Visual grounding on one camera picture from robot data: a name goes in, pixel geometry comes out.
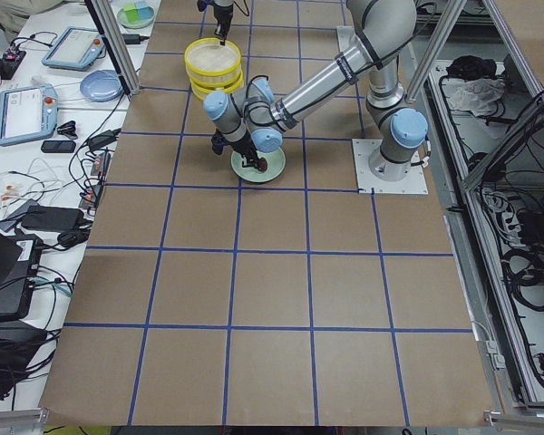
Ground light green plate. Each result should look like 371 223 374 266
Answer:
230 149 286 183

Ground black power adapter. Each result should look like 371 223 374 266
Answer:
21 206 83 232

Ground brown chocolate bun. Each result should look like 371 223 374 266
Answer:
257 158 268 172

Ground aluminium frame post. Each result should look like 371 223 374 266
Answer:
85 0 141 99

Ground teach pendant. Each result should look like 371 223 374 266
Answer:
42 27 104 71
0 83 58 147

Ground upper teach pendant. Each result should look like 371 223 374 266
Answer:
42 27 104 71

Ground black laptop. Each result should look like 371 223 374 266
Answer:
0 233 43 322

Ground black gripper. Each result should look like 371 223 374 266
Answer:
211 130 262 170
213 4 232 45

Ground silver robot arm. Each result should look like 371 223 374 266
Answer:
196 0 251 46
203 0 428 181

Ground lower teach pendant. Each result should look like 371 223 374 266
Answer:
0 83 58 147

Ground green plate with blocks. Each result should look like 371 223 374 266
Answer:
117 1 155 29

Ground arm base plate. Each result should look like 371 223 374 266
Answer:
352 139 429 195

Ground blue plate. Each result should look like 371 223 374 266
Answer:
80 70 123 102

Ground crumpled white cloth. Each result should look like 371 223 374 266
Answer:
448 78 506 117

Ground yellow bamboo steamer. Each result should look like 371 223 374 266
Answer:
184 37 242 87
190 73 245 101

